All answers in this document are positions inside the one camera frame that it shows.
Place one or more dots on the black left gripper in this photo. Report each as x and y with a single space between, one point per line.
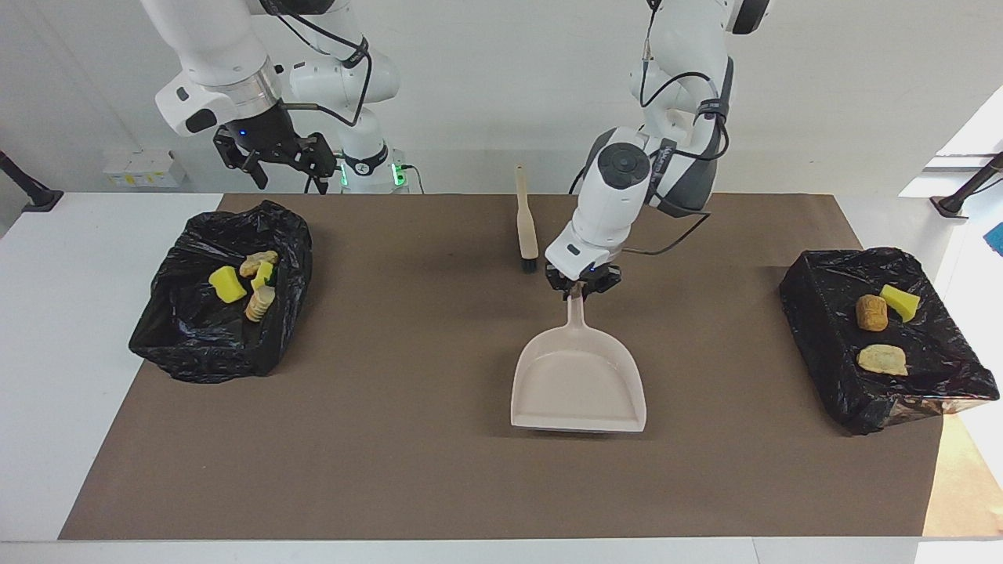
584 278

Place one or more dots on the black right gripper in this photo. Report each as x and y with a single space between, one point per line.
266 129

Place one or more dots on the beige hand brush black bristles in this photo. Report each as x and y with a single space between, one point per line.
525 227

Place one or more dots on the beige plastic dustpan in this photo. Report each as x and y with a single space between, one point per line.
580 384

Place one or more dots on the green and yellow sponge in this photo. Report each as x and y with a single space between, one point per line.
264 276

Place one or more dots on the yellow sponge piece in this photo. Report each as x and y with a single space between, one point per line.
899 301
227 284

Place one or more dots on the striped croissant bread piece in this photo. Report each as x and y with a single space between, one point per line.
882 359
260 304

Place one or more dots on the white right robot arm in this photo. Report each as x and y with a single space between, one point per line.
219 55

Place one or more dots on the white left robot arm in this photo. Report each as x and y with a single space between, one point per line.
627 180

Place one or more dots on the rumpled black trash bag bin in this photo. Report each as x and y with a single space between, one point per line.
196 345

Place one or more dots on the brown table mat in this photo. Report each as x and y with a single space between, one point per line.
392 486

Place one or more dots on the black bag covered cardboard box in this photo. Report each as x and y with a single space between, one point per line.
846 376

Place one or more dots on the blue object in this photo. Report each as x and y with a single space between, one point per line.
997 239

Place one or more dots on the white wall socket boxes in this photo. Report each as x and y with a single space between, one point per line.
145 168

